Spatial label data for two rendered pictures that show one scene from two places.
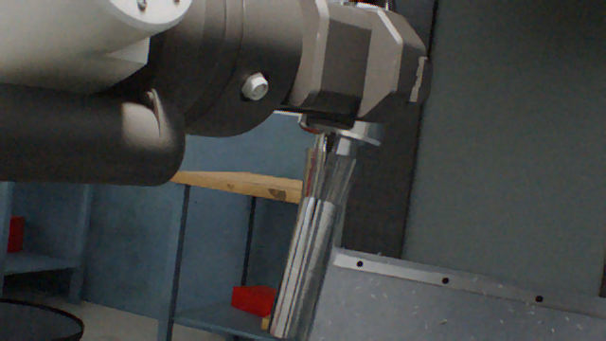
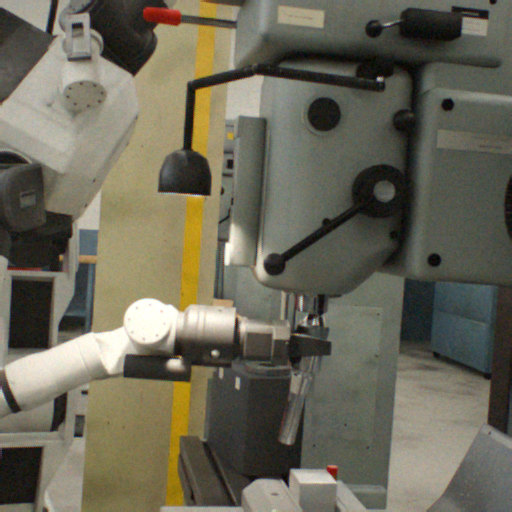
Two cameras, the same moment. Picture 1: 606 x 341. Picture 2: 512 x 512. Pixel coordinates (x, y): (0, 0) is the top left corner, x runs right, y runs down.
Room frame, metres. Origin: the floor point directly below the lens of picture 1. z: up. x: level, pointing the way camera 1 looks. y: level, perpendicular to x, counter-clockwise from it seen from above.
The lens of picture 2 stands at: (-0.19, -0.90, 1.40)
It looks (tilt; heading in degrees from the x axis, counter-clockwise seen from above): 3 degrees down; 53
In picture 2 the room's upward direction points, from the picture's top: 4 degrees clockwise
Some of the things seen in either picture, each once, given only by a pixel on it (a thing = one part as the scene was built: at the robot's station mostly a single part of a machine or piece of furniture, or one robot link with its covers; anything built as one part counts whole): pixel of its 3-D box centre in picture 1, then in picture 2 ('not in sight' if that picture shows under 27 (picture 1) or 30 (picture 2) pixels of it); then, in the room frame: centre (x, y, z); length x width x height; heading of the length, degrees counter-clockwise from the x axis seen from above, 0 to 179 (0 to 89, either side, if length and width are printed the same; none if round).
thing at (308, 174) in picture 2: not in sight; (324, 181); (0.57, -0.03, 1.47); 0.21 x 0.19 x 0.32; 64
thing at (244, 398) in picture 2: not in sight; (254, 409); (0.78, 0.37, 1.03); 0.22 x 0.12 x 0.20; 75
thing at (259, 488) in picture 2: not in sight; (270, 508); (0.48, -0.07, 1.02); 0.12 x 0.06 x 0.04; 64
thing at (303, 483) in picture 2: not in sight; (311, 497); (0.53, -0.09, 1.03); 0.06 x 0.05 x 0.06; 64
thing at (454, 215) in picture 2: not in sight; (448, 191); (0.74, -0.11, 1.47); 0.24 x 0.19 x 0.26; 64
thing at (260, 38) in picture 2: not in sight; (361, 36); (0.60, -0.05, 1.68); 0.34 x 0.24 x 0.10; 154
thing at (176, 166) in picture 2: not in sight; (185, 171); (0.37, 0.03, 1.46); 0.07 x 0.07 x 0.06
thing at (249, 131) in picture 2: not in sight; (245, 192); (0.46, 0.02, 1.45); 0.04 x 0.04 x 0.21; 64
